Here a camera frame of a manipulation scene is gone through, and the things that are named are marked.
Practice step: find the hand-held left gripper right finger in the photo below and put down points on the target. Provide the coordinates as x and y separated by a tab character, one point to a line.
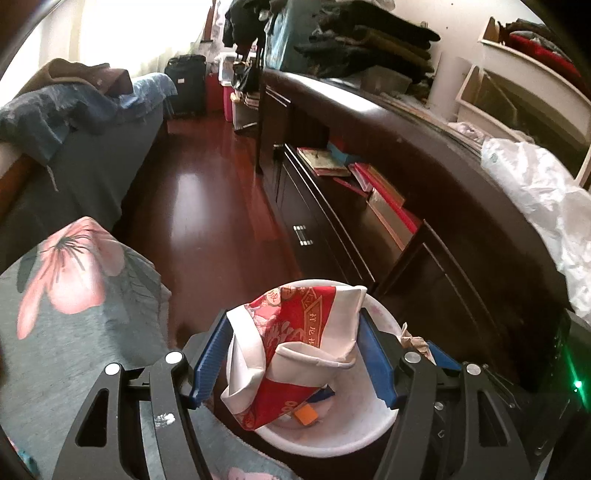
376	364

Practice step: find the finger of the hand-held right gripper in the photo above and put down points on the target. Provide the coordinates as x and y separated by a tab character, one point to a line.
443	355

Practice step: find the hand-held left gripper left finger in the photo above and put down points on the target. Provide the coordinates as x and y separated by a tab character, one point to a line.
210	364

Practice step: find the white paper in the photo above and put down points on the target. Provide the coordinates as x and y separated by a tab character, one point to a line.
415	340

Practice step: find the dark blue snack wrapper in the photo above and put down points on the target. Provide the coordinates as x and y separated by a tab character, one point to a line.
323	395

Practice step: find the small orange box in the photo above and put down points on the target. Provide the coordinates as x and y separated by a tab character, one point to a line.
307	414

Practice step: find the red and white paper bag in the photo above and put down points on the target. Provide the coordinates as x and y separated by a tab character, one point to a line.
295	332

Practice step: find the white plastic basin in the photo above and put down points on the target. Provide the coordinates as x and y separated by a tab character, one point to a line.
323	441

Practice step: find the grey floral bed cover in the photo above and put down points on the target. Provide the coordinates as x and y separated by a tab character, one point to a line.
92	332

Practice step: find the red book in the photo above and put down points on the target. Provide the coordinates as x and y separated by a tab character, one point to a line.
376	182

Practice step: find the white plastic bag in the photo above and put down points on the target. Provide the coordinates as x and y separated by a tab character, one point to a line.
540	194

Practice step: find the dark wooden cabinet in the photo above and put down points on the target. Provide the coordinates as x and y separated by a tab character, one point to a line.
438	152

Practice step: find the dark wooden bed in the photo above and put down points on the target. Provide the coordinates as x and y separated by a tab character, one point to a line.
83	175

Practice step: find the red storage box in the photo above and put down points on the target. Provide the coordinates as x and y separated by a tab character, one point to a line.
217	99

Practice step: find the black suitcase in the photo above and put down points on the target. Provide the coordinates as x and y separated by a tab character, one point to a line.
184	85

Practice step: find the black hanging bag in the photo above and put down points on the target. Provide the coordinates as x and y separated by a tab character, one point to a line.
247	78

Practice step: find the clear plastic storage box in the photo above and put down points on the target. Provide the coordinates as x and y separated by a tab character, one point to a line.
227	69

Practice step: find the white stacking bin with clothes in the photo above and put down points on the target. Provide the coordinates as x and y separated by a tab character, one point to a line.
531	69

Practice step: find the blue quilt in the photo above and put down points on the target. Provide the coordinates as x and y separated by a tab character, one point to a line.
37	115

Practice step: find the brown blanket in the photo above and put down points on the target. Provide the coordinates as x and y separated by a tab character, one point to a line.
78	74

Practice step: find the stack of folded dark clothes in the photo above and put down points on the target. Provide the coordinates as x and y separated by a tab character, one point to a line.
369	41

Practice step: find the pile of red and dark clothes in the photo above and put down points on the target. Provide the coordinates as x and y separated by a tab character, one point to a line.
540	41

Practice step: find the white window curtain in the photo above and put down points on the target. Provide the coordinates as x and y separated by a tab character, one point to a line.
138	32

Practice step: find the black coats on rack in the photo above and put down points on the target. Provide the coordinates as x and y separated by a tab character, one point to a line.
244	21

